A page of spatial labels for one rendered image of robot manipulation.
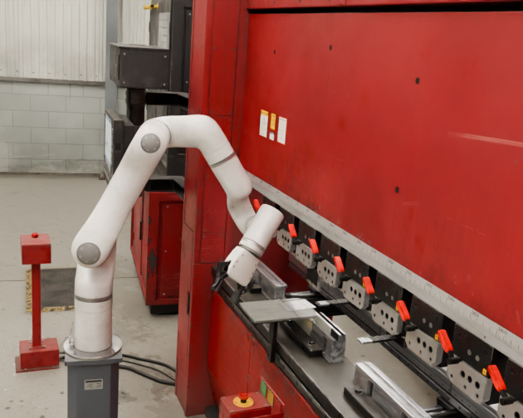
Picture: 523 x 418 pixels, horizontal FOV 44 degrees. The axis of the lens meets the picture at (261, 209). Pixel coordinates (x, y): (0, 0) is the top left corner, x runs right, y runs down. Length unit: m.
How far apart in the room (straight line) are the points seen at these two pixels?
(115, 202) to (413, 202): 0.90
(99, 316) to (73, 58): 7.22
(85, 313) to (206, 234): 1.30
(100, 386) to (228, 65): 1.66
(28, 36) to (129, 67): 5.98
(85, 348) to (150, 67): 1.54
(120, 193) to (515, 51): 1.17
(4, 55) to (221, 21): 6.26
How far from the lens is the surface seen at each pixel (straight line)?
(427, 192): 1.91
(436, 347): 1.92
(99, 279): 2.15
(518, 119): 1.64
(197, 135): 1.99
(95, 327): 2.19
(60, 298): 5.20
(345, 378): 2.44
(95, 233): 2.04
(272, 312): 2.59
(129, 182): 2.03
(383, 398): 2.23
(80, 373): 2.24
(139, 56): 3.26
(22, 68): 9.21
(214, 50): 3.19
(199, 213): 3.30
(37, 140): 9.33
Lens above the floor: 2.04
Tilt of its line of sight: 15 degrees down
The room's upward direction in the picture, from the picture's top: 4 degrees clockwise
